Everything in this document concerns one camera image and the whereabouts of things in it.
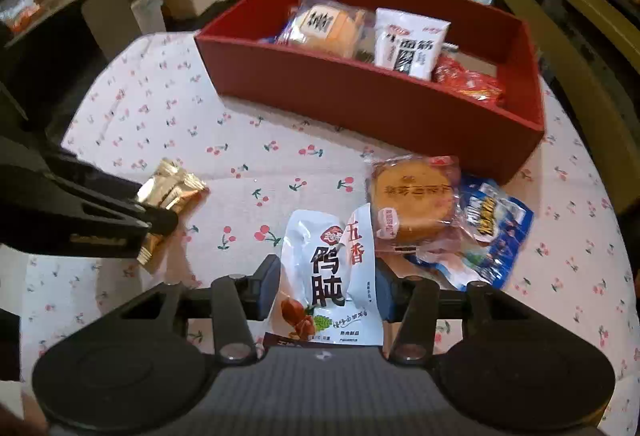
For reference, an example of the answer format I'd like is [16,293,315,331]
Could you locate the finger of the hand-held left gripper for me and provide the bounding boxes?
[30,189,179,259]
[45,150,145,197]

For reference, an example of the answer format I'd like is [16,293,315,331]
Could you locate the gold foil packet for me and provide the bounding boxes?
[136,159,210,273]

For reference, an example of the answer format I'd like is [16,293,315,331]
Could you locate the red cardboard box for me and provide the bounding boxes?
[194,0,546,187]

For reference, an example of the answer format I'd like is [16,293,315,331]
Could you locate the white packet with black print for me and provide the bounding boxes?
[372,7,452,81]

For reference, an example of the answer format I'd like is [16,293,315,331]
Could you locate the steamed cake packet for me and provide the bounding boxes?
[287,0,371,60]

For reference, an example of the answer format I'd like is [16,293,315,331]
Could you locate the wooden furniture frame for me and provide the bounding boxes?
[450,0,640,217]

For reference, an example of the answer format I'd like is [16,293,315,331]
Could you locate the blue printed snack packet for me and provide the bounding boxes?
[405,173,535,292]

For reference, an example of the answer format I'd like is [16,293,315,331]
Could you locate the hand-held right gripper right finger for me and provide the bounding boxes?
[376,260,586,364]

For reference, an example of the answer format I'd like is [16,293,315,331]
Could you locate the brown cake clear packet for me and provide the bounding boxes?
[364,155,463,257]

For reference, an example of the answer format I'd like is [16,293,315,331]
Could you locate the cherry print tablecloth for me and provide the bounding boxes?
[20,34,636,417]

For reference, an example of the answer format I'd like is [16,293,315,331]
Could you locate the white packet with chestnut picture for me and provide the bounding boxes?
[263,209,386,349]

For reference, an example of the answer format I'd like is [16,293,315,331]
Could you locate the red snack packet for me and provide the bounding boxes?
[431,55,506,107]

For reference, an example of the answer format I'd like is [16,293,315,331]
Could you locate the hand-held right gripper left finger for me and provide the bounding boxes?
[75,255,282,363]

